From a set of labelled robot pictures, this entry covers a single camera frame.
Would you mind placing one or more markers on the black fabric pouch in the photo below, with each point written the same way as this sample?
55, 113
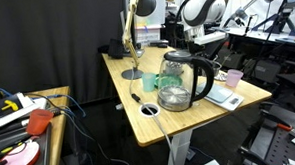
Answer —
115, 48

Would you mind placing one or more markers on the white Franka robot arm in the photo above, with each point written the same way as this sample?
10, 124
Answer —
200, 8

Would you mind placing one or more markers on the black computer mouse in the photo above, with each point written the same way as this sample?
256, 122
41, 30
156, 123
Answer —
162, 44

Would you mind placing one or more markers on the green round plate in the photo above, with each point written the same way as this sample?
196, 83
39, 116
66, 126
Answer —
169, 80

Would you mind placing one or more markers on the black fabric curtain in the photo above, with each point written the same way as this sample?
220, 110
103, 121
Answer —
56, 38

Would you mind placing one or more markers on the orange plastic cup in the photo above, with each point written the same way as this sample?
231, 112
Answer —
39, 121

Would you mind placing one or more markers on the pink plastic cup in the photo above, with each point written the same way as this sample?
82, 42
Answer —
234, 78

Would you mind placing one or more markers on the white printed cardboard box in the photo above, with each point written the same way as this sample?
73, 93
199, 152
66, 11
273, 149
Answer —
148, 37

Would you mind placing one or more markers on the wooden side table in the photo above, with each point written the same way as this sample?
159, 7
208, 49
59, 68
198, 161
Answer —
59, 132

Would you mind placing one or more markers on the white kitchen scale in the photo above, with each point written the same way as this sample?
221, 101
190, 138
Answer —
220, 94

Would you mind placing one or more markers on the white desk leg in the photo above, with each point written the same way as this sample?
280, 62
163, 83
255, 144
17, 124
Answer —
179, 150

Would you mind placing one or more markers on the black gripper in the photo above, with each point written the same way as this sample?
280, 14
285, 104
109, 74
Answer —
201, 51

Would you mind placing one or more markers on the yellow desk lamp grey shade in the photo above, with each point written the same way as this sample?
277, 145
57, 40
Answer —
146, 4

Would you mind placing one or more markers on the glass electric kettle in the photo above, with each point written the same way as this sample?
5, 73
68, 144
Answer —
175, 97

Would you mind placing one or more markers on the black perforated board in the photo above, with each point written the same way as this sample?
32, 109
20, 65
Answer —
278, 148

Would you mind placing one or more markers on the black office chair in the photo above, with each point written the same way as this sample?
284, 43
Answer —
292, 79

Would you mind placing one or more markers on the teal plastic cup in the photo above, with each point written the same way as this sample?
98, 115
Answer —
148, 82

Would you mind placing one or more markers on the pink red round case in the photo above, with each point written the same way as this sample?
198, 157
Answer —
20, 155

